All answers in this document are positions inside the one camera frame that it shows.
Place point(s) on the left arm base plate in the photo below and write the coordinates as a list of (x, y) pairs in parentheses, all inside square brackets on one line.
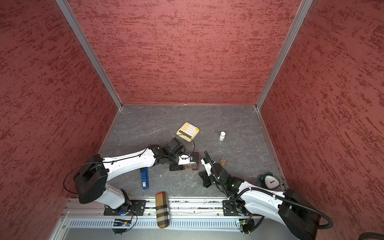
[(136, 207)]

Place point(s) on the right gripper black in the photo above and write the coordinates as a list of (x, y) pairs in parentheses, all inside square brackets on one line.
[(204, 176)]

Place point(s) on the circuit board with wires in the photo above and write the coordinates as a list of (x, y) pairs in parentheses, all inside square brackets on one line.
[(121, 226), (247, 226)]

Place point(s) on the plaid glasses case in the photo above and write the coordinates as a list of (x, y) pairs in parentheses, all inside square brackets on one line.
[(162, 210)]

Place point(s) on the clear amber pill bottle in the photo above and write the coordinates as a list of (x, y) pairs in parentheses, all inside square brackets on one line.
[(192, 165)]

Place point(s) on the aluminium front rail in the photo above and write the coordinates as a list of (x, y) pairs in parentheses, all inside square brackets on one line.
[(186, 214)]

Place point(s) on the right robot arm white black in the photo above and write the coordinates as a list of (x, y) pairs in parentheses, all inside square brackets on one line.
[(288, 208)]

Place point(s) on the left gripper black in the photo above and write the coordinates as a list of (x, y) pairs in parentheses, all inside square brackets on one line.
[(177, 167)]

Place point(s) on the brown weekly pill organizer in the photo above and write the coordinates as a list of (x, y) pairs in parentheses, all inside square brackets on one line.
[(196, 155)]

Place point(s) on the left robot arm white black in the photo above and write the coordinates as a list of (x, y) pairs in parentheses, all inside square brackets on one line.
[(92, 179)]

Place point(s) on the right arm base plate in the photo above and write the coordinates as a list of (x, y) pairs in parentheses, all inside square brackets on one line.
[(234, 208)]

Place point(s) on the yellow calculator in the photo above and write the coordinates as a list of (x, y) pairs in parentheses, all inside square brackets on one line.
[(188, 132)]

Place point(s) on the left corner aluminium profile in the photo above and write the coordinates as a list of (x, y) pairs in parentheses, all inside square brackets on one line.
[(75, 26)]

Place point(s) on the corner aluminium profile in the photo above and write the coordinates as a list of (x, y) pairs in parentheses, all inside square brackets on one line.
[(290, 37), (75, 26)]

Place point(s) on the teal alarm clock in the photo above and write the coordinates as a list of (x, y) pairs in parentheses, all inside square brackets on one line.
[(269, 181)]

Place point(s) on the amber bottle cap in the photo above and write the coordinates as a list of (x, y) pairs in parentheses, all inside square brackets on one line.
[(223, 161)]

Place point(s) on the right circuit board with wires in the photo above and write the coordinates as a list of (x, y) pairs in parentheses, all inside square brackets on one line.
[(247, 226)]

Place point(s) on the white pill bottle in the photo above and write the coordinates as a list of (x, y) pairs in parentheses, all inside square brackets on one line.
[(222, 136)]

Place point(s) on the right corner aluminium profile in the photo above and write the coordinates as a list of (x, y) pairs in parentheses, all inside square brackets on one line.
[(290, 37)]

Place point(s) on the left circuit board with wires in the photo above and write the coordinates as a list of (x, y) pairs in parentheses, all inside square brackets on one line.
[(121, 226)]

